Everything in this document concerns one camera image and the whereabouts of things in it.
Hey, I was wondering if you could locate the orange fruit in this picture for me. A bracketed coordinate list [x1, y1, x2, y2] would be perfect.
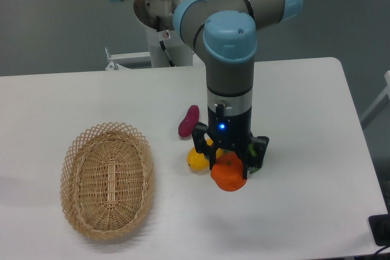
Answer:
[210, 152, 247, 192]

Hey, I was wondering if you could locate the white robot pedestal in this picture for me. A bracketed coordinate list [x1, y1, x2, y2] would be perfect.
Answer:
[104, 0, 204, 71]

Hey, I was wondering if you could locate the woven wicker basket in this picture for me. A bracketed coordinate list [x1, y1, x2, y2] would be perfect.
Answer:
[60, 122, 155, 241]

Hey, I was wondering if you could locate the black cable on pedestal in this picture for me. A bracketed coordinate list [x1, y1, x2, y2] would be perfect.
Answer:
[155, 15, 176, 68]

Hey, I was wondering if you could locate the yellow lemon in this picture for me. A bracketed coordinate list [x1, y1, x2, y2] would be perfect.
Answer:
[186, 147, 210, 172]

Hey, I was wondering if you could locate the black device at table edge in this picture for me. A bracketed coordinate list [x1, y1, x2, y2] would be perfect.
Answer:
[368, 214, 389, 247]

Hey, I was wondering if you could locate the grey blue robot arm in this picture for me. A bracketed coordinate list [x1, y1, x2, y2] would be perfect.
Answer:
[112, 0, 303, 178]

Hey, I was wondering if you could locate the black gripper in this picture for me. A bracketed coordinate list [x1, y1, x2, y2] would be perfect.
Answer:
[191, 108, 269, 179]

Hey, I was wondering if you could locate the white frame at right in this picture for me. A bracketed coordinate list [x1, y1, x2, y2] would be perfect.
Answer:
[360, 71, 389, 129]

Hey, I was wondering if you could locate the purple sweet potato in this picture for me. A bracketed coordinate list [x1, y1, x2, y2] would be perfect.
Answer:
[178, 105, 200, 138]

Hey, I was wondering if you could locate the green leafy vegetable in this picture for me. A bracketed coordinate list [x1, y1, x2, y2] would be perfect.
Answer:
[249, 143, 263, 174]

